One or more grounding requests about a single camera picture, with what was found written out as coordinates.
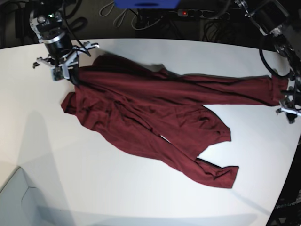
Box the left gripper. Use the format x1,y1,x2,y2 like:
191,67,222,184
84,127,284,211
276,89,301,124

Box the blue box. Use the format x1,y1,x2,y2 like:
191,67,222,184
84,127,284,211
114,0,180,9

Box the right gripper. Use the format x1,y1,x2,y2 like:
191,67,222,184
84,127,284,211
32,41,99,85

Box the black power strip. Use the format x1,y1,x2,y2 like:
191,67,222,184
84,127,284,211
176,9,230,20

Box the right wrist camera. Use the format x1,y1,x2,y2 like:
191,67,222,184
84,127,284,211
50,67,70,81

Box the dark red t-shirt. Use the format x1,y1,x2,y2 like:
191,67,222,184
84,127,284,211
61,55,288,189

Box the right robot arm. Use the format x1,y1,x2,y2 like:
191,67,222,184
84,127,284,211
29,0,99,85

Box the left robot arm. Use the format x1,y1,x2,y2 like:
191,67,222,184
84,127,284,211
235,0,301,124

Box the white bin corner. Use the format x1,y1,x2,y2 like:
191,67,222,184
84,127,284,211
0,168,49,226

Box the black box on floor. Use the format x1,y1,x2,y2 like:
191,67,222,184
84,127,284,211
15,3,33,39

